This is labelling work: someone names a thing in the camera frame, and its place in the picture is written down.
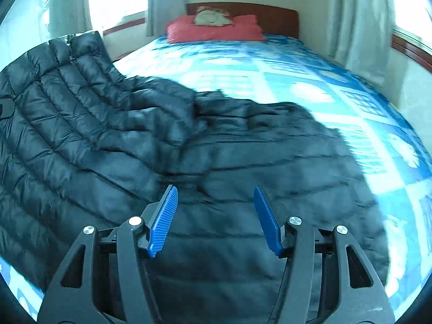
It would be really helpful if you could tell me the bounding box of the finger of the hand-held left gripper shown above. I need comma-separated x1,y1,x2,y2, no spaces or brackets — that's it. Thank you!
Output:
0,98,16,120

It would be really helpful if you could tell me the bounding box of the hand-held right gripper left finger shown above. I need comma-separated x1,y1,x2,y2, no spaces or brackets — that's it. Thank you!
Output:
37,184,179,324

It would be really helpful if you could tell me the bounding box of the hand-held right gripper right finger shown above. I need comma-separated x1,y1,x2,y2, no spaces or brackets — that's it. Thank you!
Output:
253,184,396,324

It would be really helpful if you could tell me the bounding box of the black quilted down jacket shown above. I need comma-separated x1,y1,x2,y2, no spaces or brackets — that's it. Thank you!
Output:
0,30,392,324

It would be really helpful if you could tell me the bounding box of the white glossy sliding-door wardrobe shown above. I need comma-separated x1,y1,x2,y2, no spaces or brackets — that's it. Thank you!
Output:
0,0,53,41

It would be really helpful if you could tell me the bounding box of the pale grey curtain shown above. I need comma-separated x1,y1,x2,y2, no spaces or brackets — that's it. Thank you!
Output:
328,0,396,90
50,0,93,38
145,0,190,38

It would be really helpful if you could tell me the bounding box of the blue patterned bed sheet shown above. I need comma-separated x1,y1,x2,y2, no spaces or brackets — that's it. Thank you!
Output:
0,34,432,324

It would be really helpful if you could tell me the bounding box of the red pillow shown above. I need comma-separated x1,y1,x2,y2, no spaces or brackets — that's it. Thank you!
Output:
166,14,267,44

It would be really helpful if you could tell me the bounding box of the brown wooden headboard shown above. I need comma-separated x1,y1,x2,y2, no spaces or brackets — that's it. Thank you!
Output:
185,2,300,38

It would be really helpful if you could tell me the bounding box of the white printed pillow towel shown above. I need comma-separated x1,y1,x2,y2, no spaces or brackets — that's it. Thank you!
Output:
192,8,235,28

